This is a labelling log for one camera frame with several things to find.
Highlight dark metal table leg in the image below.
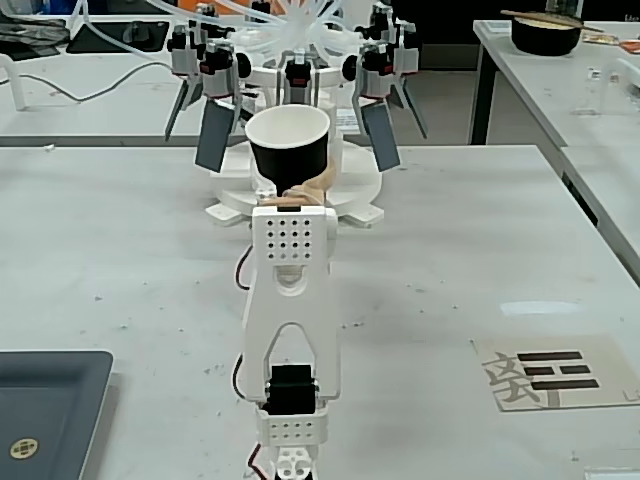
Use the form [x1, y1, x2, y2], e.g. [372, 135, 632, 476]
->
[469, 41, 502, 147]

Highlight wooden chopsticks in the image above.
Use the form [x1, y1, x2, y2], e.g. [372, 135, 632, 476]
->
[500, 8, 607, 35]

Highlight small printed label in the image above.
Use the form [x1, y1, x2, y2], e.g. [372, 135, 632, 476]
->
[335, 108, 363, 135]

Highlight black paper cup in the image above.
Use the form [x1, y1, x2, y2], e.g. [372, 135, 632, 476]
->
[244, 105, 332, 198]

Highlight dark crumpled bag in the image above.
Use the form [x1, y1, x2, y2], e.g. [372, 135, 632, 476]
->
[0, 11, 71, 48]

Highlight red black arm cable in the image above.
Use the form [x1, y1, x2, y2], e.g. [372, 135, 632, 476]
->
[230, 351, 247, 399]
[233, 245, 253, 294]
[245, 441, 269, 480]

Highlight valve unit with grey paddle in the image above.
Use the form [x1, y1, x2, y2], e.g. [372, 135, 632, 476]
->
[277, 48, 320, 109]
[193, 39, 252, 175]
[342, 41, 403, 173]

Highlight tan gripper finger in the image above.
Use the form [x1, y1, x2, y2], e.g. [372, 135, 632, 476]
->
[276, 155, 339, 208]

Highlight valve unit with dark paddle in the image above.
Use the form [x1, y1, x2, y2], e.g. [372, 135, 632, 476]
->
[164, 22, 204, 143]
[369, 1, 430, 141]

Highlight white carousel machine stand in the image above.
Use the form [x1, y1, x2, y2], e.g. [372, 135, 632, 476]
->
[204, 63, 387, 229]

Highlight white plastic stand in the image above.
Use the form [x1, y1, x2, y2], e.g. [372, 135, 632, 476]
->
[0, 51, 29, 112]

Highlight printed paper mat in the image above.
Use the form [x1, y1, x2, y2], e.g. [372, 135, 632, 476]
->
[469, 335, 640, 414]

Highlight grey plastic tray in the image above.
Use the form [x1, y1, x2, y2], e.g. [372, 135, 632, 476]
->
[0, 349, 116, 480]

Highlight black bowl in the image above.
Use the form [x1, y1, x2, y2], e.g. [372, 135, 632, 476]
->
[510, 13, 584, 57]

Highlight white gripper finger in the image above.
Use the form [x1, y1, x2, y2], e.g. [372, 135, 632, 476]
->
[255, 171, 279, 207]

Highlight grey cable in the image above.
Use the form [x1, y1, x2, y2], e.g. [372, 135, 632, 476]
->
[21, 61, 176, 104]

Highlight orange flat packet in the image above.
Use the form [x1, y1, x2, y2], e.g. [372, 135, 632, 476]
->
[581, 33, 640, 54]

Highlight clear plastic tube bundle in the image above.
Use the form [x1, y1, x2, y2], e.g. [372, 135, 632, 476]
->
[73, 0, 362, 67]

